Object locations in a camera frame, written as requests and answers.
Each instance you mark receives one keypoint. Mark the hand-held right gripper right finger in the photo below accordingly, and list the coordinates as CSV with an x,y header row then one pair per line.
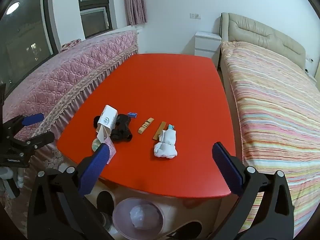
x,y
226,170

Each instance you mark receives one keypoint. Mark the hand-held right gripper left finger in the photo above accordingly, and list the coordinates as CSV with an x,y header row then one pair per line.
x,y
96,167

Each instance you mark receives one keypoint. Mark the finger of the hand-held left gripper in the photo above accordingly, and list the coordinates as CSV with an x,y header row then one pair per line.
x,y
32,119
41,138

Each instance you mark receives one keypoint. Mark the pale green round lid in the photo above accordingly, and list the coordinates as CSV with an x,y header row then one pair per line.
x,y
96,145

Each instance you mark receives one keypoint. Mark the pink paper scrap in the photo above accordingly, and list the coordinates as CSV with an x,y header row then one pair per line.
x,y
112,150

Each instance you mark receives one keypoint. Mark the black sock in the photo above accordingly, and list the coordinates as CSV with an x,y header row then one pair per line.
x,y
122,128

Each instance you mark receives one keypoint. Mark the white cardboard box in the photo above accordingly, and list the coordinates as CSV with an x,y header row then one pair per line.
x,y
107,116

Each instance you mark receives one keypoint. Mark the pink plastic bin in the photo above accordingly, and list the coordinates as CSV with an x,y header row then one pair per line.
x,y
120,215

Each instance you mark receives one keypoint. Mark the white sock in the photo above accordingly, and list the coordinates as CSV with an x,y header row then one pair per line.
x,y
166,146

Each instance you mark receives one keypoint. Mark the small light blue piece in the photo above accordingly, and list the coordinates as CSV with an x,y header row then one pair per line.
x,y
170,127

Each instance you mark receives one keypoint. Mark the wooden stick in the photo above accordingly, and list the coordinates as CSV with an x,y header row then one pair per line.
x,y
160,130

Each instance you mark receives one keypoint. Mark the person's left hand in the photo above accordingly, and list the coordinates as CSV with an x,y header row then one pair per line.
x,y
6,173

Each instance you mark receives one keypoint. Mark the pink patterned rug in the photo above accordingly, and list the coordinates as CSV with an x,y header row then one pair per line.
x,y
47,160

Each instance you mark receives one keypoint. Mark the pink quilted bedspread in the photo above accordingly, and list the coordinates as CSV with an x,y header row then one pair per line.
x,y
70,70

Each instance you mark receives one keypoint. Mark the notched wooden piece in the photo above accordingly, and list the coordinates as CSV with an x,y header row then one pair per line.
x,y
145,127

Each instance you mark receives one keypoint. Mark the small blue block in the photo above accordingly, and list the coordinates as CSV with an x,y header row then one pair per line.
x,y
132,115

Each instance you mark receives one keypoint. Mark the striped bed with beige headboard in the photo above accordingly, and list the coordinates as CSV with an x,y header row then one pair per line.
x,y
275,117

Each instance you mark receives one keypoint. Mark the large dark window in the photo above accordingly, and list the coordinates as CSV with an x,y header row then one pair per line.
x,y
25,42

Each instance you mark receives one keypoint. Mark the pink patterned cushion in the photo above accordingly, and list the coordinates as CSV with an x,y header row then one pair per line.
x,y
71,44

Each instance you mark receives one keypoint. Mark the red table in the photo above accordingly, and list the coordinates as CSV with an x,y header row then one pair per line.
x,y
162,85

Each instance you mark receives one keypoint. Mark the small framed window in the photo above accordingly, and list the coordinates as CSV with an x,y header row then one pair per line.
x,y
95,17

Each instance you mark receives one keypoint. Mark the white nightstand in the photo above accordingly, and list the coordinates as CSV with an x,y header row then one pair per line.
x,y
207,45

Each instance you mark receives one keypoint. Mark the beige padded headboard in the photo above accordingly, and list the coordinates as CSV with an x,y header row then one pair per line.
x,y
262,35

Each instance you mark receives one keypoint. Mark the pink patterned curtain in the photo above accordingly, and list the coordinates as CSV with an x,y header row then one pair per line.
x,y
135,2

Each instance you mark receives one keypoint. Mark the white wall socket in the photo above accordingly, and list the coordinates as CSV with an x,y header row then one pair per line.
x,y
195,15

